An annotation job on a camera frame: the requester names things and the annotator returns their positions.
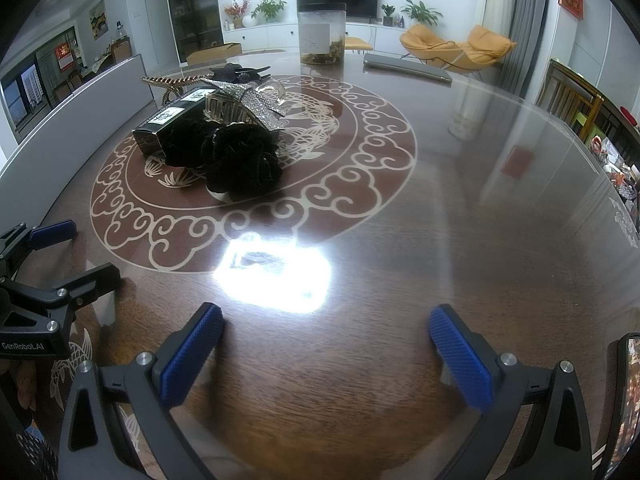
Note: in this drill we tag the grey laptop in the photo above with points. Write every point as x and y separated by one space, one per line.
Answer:
400 65

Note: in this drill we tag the black feather hair clip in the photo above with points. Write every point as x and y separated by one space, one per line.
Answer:
237 74

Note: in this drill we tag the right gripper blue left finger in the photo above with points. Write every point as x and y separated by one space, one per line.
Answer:
95 443

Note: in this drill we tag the small potted plant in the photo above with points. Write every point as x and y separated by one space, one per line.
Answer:
388 14

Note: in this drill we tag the dark bookshelf cabinet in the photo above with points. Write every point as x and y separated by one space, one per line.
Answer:
196 26

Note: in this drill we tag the green potted plant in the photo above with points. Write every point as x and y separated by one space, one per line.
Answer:
269 10
419 12

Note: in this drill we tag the red flower vase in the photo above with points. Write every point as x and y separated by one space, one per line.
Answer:
236 11

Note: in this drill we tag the orange side table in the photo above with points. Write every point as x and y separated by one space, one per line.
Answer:
357 45

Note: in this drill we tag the smartphone with red screen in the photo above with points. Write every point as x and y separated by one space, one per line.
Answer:
624 429

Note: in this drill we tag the silver sequin bow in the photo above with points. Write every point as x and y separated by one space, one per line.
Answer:
251 104

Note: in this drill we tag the green potted plant right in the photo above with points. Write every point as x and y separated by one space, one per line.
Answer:
419 12

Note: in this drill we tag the black printed box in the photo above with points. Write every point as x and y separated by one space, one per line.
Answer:
172 120

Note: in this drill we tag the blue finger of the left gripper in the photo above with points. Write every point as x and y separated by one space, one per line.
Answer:
82 289
19 241

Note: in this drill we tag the clutter of small items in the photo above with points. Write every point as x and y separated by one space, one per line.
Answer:
620 175

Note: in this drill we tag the grey curtain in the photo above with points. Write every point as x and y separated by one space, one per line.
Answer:
526 32

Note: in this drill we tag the orange lounge chair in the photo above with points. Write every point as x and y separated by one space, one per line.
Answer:
482 49

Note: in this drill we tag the wooden dining chair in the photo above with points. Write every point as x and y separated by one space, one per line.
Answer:
584 108

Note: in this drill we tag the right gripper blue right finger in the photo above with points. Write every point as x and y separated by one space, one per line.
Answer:
555 443

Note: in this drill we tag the green potted plant left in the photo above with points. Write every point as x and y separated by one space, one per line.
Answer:
269 10

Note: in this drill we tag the white tv cabinet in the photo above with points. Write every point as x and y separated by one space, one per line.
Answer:
381 39

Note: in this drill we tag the large white cardboard box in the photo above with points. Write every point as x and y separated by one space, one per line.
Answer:
49 157

